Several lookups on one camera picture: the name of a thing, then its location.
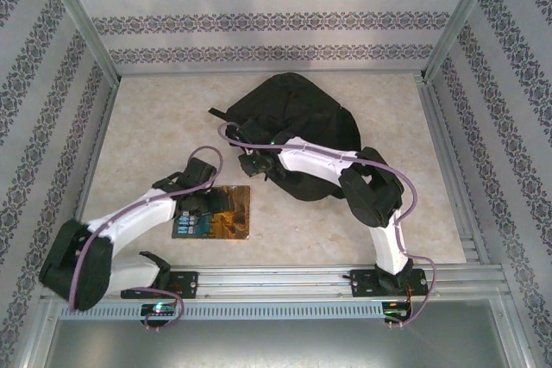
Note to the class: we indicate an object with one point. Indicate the aluminium side rail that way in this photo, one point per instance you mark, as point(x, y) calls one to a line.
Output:
point(437, 126)
point(108, 103)

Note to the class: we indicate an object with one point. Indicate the black fabric backpack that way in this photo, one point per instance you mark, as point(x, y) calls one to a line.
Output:
point(310, 109)

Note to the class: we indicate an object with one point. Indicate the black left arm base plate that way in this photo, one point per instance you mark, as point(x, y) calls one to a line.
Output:
point(185, 284)

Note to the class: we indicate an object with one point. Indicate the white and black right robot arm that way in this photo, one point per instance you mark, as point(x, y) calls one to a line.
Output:
point(310, 161)

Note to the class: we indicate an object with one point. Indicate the teal landscape cover book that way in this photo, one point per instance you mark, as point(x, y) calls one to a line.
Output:
point(233, 213)

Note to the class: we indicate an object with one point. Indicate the aluminium mounting rail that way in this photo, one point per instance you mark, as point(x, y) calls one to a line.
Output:
point(271, 282)

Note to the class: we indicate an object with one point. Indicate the aluminium frame post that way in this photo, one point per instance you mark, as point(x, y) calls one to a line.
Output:
point(82, 19)
point(459, 19)

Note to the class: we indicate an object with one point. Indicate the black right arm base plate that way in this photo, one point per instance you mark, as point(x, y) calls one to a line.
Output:
point(362, 284)

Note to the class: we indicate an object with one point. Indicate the grey metal shelf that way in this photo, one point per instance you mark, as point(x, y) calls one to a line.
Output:
point(276, 342)

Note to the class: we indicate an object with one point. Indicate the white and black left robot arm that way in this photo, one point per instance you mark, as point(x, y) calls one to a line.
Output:
point(138, 217)

